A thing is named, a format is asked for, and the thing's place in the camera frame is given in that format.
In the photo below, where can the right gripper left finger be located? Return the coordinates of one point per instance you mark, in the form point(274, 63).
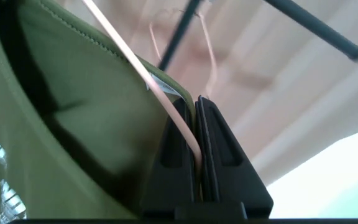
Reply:
point(172, 174)

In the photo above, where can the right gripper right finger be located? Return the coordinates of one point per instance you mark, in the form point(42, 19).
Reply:
point(225, 174)

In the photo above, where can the pink clothes hanger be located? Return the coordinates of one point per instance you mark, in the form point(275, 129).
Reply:
point(154, 84)
point(212, 62)

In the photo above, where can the green printed shirt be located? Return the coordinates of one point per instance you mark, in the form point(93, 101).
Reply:
point(89, 109)

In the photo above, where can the black clothes rack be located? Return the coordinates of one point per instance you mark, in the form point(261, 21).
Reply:
point(315, 28)

